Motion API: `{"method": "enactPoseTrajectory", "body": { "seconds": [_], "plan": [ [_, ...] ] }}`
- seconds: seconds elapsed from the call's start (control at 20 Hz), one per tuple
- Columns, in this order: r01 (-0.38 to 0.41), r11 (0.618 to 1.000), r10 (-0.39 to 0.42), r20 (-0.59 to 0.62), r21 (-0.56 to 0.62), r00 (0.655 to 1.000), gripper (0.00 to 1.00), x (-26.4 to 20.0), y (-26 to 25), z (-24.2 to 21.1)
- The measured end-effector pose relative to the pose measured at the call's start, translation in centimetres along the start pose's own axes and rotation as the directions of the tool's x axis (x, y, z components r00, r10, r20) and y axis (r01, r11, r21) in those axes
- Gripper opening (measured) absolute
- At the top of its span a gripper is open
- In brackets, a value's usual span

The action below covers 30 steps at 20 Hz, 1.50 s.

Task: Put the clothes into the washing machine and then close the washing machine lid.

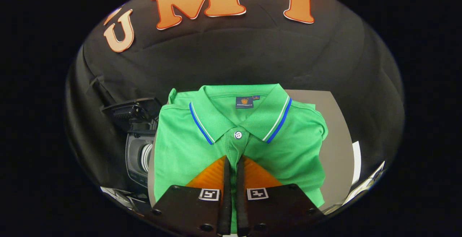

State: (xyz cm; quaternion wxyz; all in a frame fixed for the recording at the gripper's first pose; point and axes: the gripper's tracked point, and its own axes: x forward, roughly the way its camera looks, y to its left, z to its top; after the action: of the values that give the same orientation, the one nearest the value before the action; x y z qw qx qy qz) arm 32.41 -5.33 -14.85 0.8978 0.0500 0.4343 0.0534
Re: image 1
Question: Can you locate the black backdrop cloth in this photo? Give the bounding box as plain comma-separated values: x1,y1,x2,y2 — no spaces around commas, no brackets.
65,0,405,208

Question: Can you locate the grey metal cabinet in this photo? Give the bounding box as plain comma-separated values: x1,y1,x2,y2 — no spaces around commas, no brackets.
147,89,355,211

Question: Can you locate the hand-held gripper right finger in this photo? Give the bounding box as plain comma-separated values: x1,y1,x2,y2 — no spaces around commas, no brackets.
236,155,324,237

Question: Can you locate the grey washing machine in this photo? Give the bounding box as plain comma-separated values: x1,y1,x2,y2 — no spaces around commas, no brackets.
124,120,159,196

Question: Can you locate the white flat panel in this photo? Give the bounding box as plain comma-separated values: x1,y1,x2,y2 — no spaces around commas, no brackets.
352,141,362,186

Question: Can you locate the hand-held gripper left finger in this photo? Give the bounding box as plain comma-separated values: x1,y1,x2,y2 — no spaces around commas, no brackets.
150,155,232,237

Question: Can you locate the clear plastic object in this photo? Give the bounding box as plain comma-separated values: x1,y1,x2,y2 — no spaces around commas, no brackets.
341,160,386,206

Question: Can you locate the green polo shirt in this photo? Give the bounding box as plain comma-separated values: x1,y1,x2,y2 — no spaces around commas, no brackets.
153,83,329,234

